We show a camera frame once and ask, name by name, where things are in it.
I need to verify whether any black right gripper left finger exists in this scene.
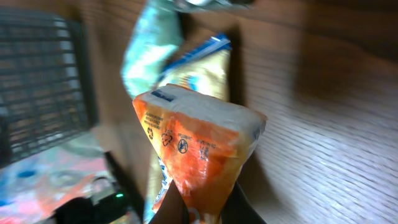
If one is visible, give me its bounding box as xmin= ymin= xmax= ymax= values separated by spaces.
xmin=149 ymin=181 xmax=189 ymax=224

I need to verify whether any orange tissue pack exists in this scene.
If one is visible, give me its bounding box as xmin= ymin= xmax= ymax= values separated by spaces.
xmin=132 ymin=84 xmax=267 ymax=223

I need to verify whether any grey plastic mesh basket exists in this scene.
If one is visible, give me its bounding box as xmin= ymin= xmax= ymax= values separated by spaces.
xmin=1 ymin=7 xmax=98 ymax=167

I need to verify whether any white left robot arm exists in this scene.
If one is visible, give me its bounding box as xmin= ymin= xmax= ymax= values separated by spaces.
xmin=50 ymin=152 xmax=145 ymax=224

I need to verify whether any teal wet wipes pack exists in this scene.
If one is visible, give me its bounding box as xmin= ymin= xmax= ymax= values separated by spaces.
xmin=120 ymin=0 xmax=183 ymax=99

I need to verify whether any yellow snack bag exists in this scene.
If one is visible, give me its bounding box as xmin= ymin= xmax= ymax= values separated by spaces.
xmin=143 ymin=33 xmax=232 ymax=223

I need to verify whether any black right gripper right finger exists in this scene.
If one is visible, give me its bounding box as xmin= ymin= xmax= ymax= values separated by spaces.
xmin=221 ymin=182 xmax=266 ymax=224

